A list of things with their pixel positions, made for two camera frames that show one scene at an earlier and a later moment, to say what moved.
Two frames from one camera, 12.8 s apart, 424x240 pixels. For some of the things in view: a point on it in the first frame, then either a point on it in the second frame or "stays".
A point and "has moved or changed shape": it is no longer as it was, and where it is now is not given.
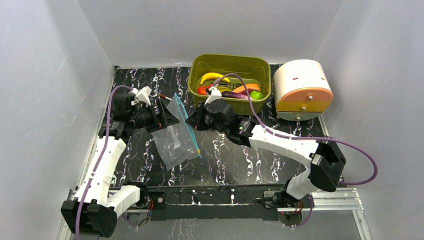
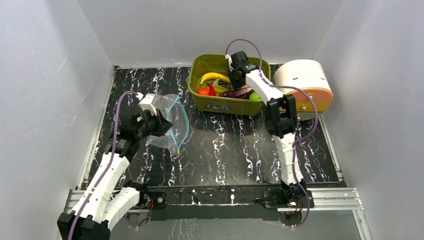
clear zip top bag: [177, 142] has moved or changed shape
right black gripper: [202, 117] to [236, 81]
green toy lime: [256, 95] stays
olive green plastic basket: [256, 69] stays
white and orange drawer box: [302, 89] stays
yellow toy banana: [213, 75] stays
